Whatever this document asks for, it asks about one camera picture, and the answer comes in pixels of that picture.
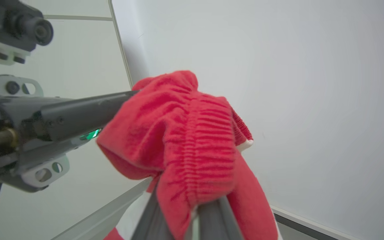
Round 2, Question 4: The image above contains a white wall baseboard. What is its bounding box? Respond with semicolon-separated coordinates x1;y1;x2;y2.
270;205;363;240

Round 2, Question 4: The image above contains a grey white left gripper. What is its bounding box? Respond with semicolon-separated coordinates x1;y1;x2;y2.
0;75;140;194

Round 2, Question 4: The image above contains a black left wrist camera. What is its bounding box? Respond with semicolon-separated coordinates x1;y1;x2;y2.
0;0;54;66

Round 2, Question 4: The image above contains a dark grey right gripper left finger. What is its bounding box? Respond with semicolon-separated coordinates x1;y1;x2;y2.
130;180;176;240

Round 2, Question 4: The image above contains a red knitted garment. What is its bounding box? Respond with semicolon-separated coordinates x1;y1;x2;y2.
96;70;281;240

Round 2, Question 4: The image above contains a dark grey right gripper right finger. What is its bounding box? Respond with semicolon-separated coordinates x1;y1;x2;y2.
184;196;245;240

